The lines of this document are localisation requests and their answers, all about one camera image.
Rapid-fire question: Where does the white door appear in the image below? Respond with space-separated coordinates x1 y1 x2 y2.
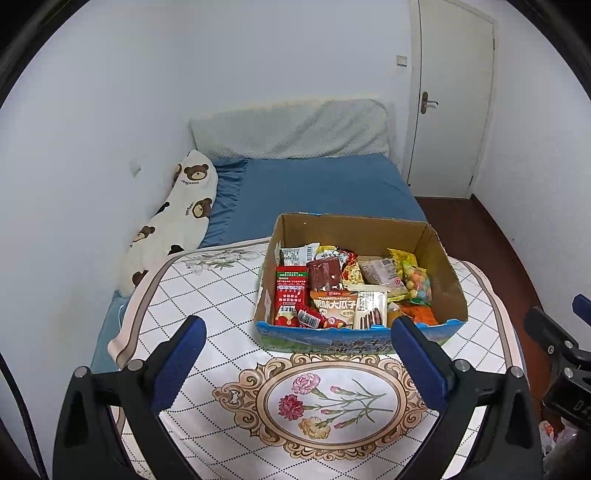
401 0 498 199

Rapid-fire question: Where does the beige seed packet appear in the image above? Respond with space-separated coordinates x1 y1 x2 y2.
310 290 360 330

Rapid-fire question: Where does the floral tablecloth table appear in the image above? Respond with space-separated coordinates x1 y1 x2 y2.
107 237 527 480

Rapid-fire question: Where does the black cable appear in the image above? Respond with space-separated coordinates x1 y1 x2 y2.
0 354 49 480

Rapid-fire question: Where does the orange snack packet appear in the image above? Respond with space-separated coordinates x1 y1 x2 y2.
399 302 439 326

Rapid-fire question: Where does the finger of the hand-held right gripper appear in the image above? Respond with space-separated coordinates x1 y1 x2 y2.
571 294 591 325
524 306 591 370

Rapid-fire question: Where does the colourful candy bag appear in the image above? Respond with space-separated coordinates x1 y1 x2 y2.
402 265 434 305

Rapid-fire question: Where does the dark red snack packet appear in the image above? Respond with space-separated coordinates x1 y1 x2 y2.
307 258 345 291

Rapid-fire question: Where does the brown cardboard box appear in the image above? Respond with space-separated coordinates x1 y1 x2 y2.
253 212 469 356

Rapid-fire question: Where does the small red sausage packet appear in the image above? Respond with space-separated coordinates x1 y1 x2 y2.
295 307 327 329

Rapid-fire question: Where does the blue bed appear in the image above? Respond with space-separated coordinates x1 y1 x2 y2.
90 154 428 374

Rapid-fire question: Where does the crumpled plastic bag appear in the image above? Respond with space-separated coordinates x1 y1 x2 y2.
539 419 591 480

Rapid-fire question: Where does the bear print long pillow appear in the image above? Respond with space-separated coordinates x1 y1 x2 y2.
117 150 219 296

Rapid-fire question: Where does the white chocolate stick packet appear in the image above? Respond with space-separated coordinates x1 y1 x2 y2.
355 291 387 330

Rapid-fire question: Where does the clear bread packet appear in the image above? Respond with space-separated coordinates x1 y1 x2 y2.
358 258 402 286

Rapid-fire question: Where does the tall red snack packet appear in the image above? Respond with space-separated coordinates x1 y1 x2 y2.
275 266 310 326

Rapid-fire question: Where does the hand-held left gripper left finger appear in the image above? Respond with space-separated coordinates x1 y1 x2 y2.
53 316 208 480

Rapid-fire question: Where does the grey snack packet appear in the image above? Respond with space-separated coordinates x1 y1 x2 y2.
280 247 320 267

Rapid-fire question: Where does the pale quilted pillow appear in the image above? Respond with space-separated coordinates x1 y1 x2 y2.
189 98 391 160

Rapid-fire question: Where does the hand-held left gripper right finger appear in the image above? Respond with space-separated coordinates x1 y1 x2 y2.
390 315 544 480

